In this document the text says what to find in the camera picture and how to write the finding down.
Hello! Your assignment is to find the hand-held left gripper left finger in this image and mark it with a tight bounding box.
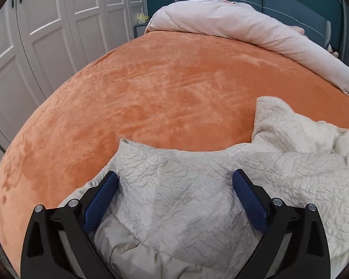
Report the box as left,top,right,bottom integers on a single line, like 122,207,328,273
20,170,120,279

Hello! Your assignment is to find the orange plush bed blanket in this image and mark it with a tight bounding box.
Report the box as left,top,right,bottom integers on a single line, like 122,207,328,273
0,30,349,268

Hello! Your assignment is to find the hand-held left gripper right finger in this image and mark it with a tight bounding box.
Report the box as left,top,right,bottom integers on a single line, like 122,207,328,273
232,169,332,279

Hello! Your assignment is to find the pale pink duvet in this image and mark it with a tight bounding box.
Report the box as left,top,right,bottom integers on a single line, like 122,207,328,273
144,0,349,103

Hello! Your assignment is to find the grey nightstand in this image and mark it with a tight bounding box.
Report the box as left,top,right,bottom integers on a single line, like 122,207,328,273
133,23,149,38

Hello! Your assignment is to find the white quilted jacket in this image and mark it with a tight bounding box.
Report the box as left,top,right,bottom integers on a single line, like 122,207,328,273
58,96,349,279

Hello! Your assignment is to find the blue upholstered headboard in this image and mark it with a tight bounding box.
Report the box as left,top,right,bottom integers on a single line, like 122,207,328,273
171,0,345,50

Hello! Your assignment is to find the white panelled wardrobe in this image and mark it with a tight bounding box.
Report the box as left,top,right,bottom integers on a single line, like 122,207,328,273
0,0,147,152

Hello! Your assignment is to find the small plush toy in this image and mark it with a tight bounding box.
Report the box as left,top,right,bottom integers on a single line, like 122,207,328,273
326,43,339,58

